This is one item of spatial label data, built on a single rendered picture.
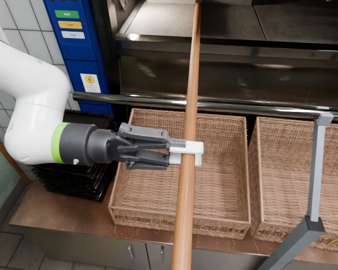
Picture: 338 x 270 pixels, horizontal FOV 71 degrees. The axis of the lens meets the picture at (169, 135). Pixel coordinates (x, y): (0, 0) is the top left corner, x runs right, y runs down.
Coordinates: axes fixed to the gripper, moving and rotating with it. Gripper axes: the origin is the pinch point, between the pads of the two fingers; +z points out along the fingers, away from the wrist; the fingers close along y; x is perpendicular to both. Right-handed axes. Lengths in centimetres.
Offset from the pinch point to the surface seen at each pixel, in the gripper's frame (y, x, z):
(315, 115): 3.1, -19.8, 34.3
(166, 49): 4, -58, -11
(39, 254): 120, -9, -87
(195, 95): -1.2, -19.7, 1.1
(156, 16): 2, -85, -19
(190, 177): -1.2, 7.0, 1.0
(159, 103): 3.0, -20.5, -8.9
